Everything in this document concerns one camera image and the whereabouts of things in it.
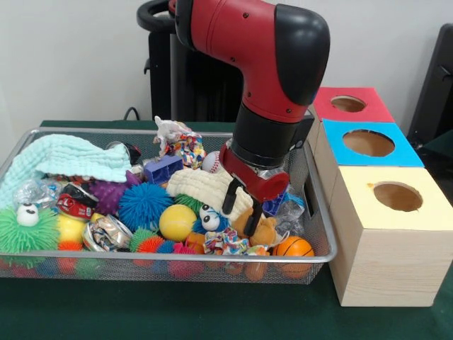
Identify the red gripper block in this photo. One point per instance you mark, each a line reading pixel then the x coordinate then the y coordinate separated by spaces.
pixel 262 186

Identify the purple plastic toy block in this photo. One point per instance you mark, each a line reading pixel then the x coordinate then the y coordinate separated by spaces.
pixel 274 207

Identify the small brown plush toy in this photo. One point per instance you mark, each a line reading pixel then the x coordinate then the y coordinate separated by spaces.
pixel 265 232

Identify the cream yellow cloth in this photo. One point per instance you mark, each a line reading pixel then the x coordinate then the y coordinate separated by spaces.
pixel 198 186

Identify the smooth yellow ball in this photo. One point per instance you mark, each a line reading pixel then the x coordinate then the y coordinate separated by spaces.
pixel 177 223

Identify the plain blue spiky ball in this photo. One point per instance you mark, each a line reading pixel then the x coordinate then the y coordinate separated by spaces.
pixel 145 207

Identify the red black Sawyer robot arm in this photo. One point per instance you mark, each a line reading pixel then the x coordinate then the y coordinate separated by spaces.
pixel 262 46

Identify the shallow metal mesh bin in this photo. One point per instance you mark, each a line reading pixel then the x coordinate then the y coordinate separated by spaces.
pixel 301 159

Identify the wooden box with three holes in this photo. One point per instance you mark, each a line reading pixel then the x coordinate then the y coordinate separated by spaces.
pixel 389 269

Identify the crushed clear water bottle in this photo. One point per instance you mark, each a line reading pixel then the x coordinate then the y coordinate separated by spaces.
pixel 292 212

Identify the white toy baseball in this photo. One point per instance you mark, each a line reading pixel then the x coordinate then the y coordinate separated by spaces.
pixel 211 163

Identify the orange toy basketball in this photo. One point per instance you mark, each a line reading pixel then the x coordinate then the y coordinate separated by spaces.
pixel 293 246

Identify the dark green table cloth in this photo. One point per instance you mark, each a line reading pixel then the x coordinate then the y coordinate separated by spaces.
pixel 439 152
pixel 177 311

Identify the crushed silver drink can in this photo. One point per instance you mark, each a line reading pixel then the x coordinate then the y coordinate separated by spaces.
pixel 106 233

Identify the mint green cloth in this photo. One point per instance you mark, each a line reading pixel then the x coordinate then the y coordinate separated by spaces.
pixel 53 156

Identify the green spiky ball with eyes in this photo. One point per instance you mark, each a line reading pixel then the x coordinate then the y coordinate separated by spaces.
pixel 32 237

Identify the black upright panel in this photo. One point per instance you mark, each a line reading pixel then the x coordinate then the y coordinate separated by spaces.
pixel 435 88

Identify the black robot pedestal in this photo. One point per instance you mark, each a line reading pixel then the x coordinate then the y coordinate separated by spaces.
pixel 184 78

